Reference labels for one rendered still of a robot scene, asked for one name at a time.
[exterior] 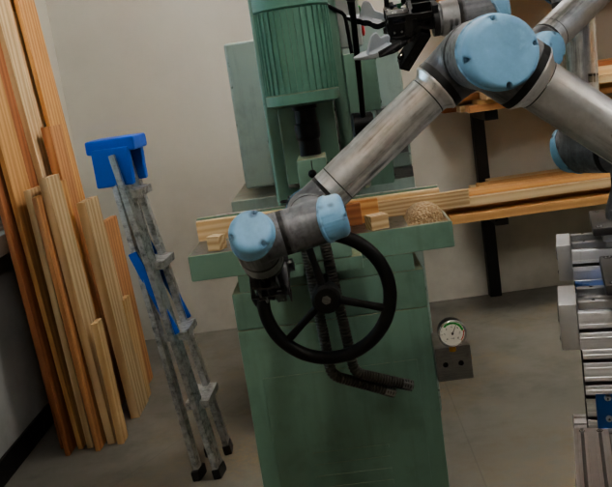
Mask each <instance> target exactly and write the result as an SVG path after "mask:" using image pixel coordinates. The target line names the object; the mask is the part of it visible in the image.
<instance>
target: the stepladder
mask: <svg viewBox="0 0 612 487"><path fill-rule="evenodd" d="M146 145H147V141H146V136H145V133H144V132H140V133H134V134H127V135H120V136H113V137H106V138H101V139H97V140H93V141H89V142H86V143H85V150H86V155H87V156H91V158H92V162H93V167H94V172H95V177H96V182H97V188H106V187H112V190H113V194H114V197H115V201H116V204H117V208H118V211H119V214H120V217H121V220H122V224H123V227H124V231H125V234H126V238H127V241H128V245H129V248H130V252H131V254H129V257H130V259H131V262H132V264H133V265H134V267H135V271H136V274H137V278H138V281H139V285H140V288H141V292H142V295H143V299H144V301H145V305H146V308H147V311H148V315H149V318H150V322H151V325H152V329H153V332H154V336H155V338H156V342H157V345H158V349H159V352H160V358H161V362H162V365H163V369H164V372H165V376H166V379H167V382H168V385H169V389H170V392H171V396H172V399H173V403H174V406H175V410H176V413H177V416H178V419H179V422H180V426H181V429H182V433H183V436H184V440H185V443H186V447H187V450H188V454H189V459H190V462H191V466H192V472H191V473H190V474H191V477H192V481H193V482H195V481H200V480H201V479H202V477H203V476H204V474H205V473H206V472H207V470H206V466H205V463H201V461H200V458H199V454H198V451H197V447H196V444H195V440H194V437H193V434H192V431H191V427H190V424H189V417H188V414H187V410H192V411H193V414H194V417H195V420H196V423H197V426H198V429H199V432H200V435H201V438H202V441H203V444H204V453H205V456H206V458H207V457H208V459H209V462H210V465H211V468H212V474H213V477H214V480H216V479H221V478H222V477H223V475H224V473H225V471H226V466H225V463H224V461H222V459H221V456H220V453H219V448H218V445H217V442H216V439H215V436H214V433H213V430H212V427H211V424H210V421H209V418H208V416H207V413H206V410H205V408H210V410H211V413H212V416H213V419H214V422H215V424H216V427H217V429H218V432H219V437H220V440H221V443H222V449H223V452H224V455H225V456H226V455H229V454H232V450H233V443H232V441H231V439H230V438H229V437H228V434H227V431H226V428H225V425H224V422H223V419H222V416H221V413H220V410H219V405H218V402H217V399H216V394H217V391H218V389H219V385H218V382H214V383H210V380H209V377H208V374H207V371H206V368H205V365H204V362H203V359H202V356H201V354H200V351H199V348H198V345H197V342H196V339H195V336H194V333H193V330H194V329H195V327H196V326H197V322H196V318H190V319H189V317H190V316H191V315H190V313H189V310H188V309H187V307H186V305H185V303H184V301H183V299H182V296H181V294H180V291H179V288H178V285H177V282H176V279H175V276H174V273H173V271H172V268H171V265H170V263H171V262H172V261H173V260H174V259H175V255H174V251H172V252H166V250H165V247H164V244H163V241H162V238H161V235H160V230H159V227H158V225H157V222H156V219H155V216H154V213H153V210H152V207H151V204H150V202H149V199H148V196H147V193H148V192H150V191H152V186H151V184H144V185H143V182H142V179H144V178H147V177H148V172H147V167H146V161H145V157H144V151H143V147H144V146H146ZM140 204H141V205H140ZM141 207H142V208H141ZM142 210H143V212H142ZM143 213H144V214H143ZM144 216H145V217H144ZM145 218H146V221H147V224H148V227H149V230H150V233H151V236H152V239H153V242H154V243H152V241H151V238H150V235H149V231H148V228H147V224H146V221H145ZM164 285H165V286H164ZM165 287H166V289H167V290H168V292H169V294H170V296H171V298H172V299H173V301H174V304H175V307H176V310H177V312H178V315H179V318H180V320H176V318H175V315H174V312H173V309H172V306H171V303H170V300H169V297H168V295H167V292H166V289H165ZM159 314H160V315H159ZM160 316H161V318H162V321H163V324H164V327H165V332H163V328H162V325H161V321H160ZM186 339H187V341H188V344H189V349H190V352H191V355H192V358H193V361H194V364H195V367H196V369H197V372H198V375H199V378H200V381H201V384H198V383H197V382H196V380H195V377H194V374H193V371H192V368H191V365H190V362H189V357H188V354H187V351H186V348H185V345H184V342H183V340H186ZM167 342H170V345H171V348H172V351H173V354H174V357H175V359H176V362H177V365H178V368H179V371H180V374H181V377H182V380H183V383H184V386H185V389H186V392H187V395H188V400H187V402H186V407H185V403H184V400H183V396H182V393H181V390H180V387H179V383H178V380H177V376H176V373H175V369H174V366H173V362H172V359H171V355H170V353H169V349H168V346H167ZM186 408H187V410H186Z"/></svg>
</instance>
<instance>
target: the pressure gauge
mask: <svg viewBox="0 0 612 487"><path fill-rule="evenodd" d="M454 327H455V328H454ZM453 330H454V331H453ZM452 332H453V335H452ZM437 334H438V337H439V340H440V341H441V343H442V344H444V345H445V346H447V347H449V349H450V352H455V351H456V347H457V346H459V345H461V344H462V343H463V342H464V340H465V338H466V335H467V331H466V328H465V327H464V325H463V324H462V322H461V321H460V320H458V319H457V318H454V317H448V318H445V319H443V320H442V321H441V322H440V323H439V325H438V327H437Z"/></svg>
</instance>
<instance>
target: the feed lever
mask: <svg viewBox="0 0 612 487"><path fill-rule="evenodd" d="M346 1H347V2H349V11H350V20H351V30H352V39H353V48H354V56H356V55H357V54H359V53H360V47H359V36H358V26H357V16H356V6H355V1H356V0H346ZM355 68H356V77H357V86H358V96H359V106H360V113H357V114H354V115H353V122H354V130H355V135H356V136H357V135H358V134H359V133H360V132H361V131H362V130H363V129H364V128H365V127H366V126H367V125H368V124H369V123H370V122H371V121H372V120H373V114H372V112H371V111H370V112H365V107H364V87H363V77H362V67H361V60H355Z"/></svg>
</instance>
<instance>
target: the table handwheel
mask: <svg viewBox="0 0 612 487"><path fill-rule="evenodd" d="M335 243H340V244H346V245H349V246H351V247H353V248H355V249H357V250H358V251H360V252H361V253H362V254H363V255H364V256H365V257H366V258H367V259H368V260H369V261H370V262H371V263H372V265H373V266H374V268H375V269H376V271H377V272H378V274H379V276H380V279H381V282H382V286H383V296H384V298H383V303H380V302H374V301H363V300H358V299H354V298H349V297H344V296H342V295H341V294H340V290H339V288H338V286H337V285H336V284H335V283H333V282H332V281H328V278H327V274H326V273H324V274H323V273H322V272H321V269H320V267H319V264H318V261H317V258H316V255H315V253H314V250H313V248H310V249H307V250H306V255H307V257H308V260H309V263H310V264H311V267H312V270H313V273H314V276H315V279H316V282H317V284H316V285H315V287H314V288H313V290H312V298H311V300H312V304H313V307H312V308H311V309H310V310H309V311H308V313H307V314H306V315H305V316H304V318H303V319H302V320H301V321H300V322H299V323H298V324H297V325H296V326H295V327H294V328H293V329H292V330H291V331H290V332H289V333H288V334H287V335H286V334H285V333H284V332H283V331H282V330H281V328H280V327H279V325H278V324H277V322H276V320H275V317H274V315H273V312H272V309H271V305H270V301H269V303H266V301H259V299H257V310H258V314H259V317H260V320H261V323H262V325H263V327H264V329H265V330H266V332H267V333H268V334H269V336H270V337H271V338H272V339H273V341H274V342H275V343H276V344H277V345H278V346H279V347H280V348H281V349H282V350H283V351H285V352H286V353H288V354H289V355H291V356H293V357H295V358H298V359H301V360H304V361H307V362H311V363H317V364H337V363H343V362H346V361H349V360H352V359H354V358H358V357H360V356H362V355H363V354H365V353H366V352H368V351H369V350H371V349H372V348H373V347H374V346H375V345H376V344H377V343H378V342H379V341H380V340H381V339H382V338H383V336H384V335H385V334H386V332H387V331H388V329H389V327H390V325H391V323H392V321H393V316H394V313H395V309H396V299H397V293H396V284H395V280H394V276H393V271H392V269H391V267H390V265H389V263H388V262H387V260H386V258H385V257H384V256H383V254H382V253H381V252H380V251H379V250H378V249H377V248H376V247H375V246H374V245H373V244H372V243H370V242H369V241H367V240H366V239H364V238H363V237H361V236H359V235H357V234H355V233H352V232H350V234H349V235H348V236H347V237H345V238H342V239H339V240H337V241H335ZM341 304H345V305H351V306H358V307H363V308H367V309H372V310H377V311H381V313H380V316H379V318H378V321H377V322H376V324H375V326H374V327H373V329H372V330H371V331H370V332H369V333H368V335H366V336H365V337H364V338H363V339H362V340H360V341H359V342H357V343H356V344H354V345H352V346H350V347H347V348H344V349H341V350H336V351H317V350H312V349H309V348H307V347H304V346H302V345H300V344H298V343H296V342H295V341H293V340H294V339H295V338H296V336H297V335H298V334H299V333H300V332H301V331H302V329H303V328H304V327H305V326H306V325H307V324H308V323H309V322H310V321H311V320H312V318H313V317H314V316H315V315H316V314H317V313H318V312H321V313H325V314H329V313H332V312H335V311H336V310H337V309H338V308H339V306H340V305H341Z"/></svg>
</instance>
